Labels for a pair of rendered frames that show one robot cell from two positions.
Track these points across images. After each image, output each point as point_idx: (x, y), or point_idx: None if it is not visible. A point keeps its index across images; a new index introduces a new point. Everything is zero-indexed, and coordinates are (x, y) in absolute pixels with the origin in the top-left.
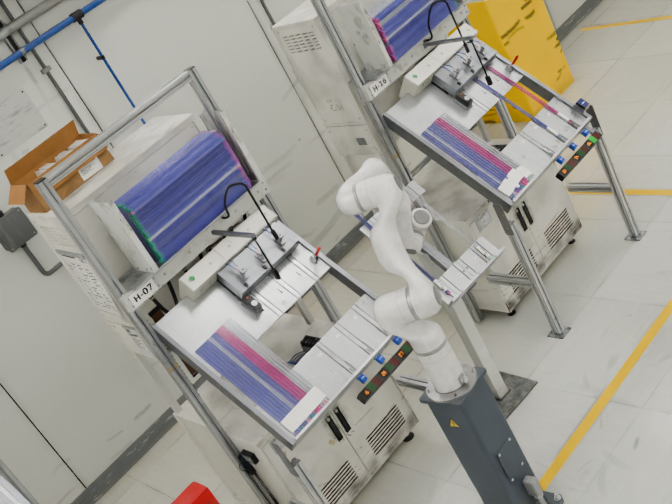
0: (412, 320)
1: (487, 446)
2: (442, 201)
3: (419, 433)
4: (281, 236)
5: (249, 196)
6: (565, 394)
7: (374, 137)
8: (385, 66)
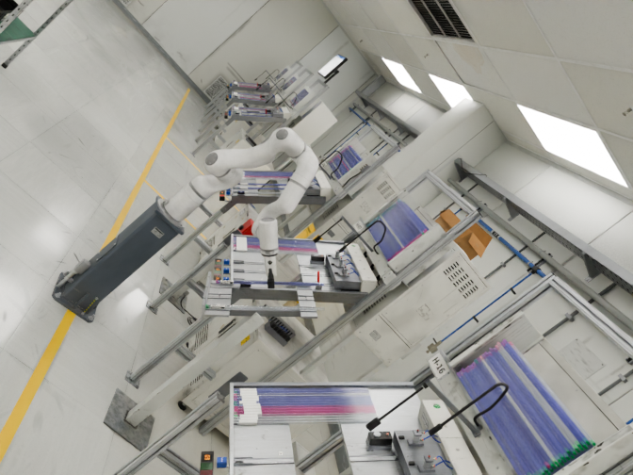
0: None
1: (127, 226)
2: None
3: (175, 406)
4: (343, 268)
5: (383, 267)
6: (74, 396)
7: None
8: None
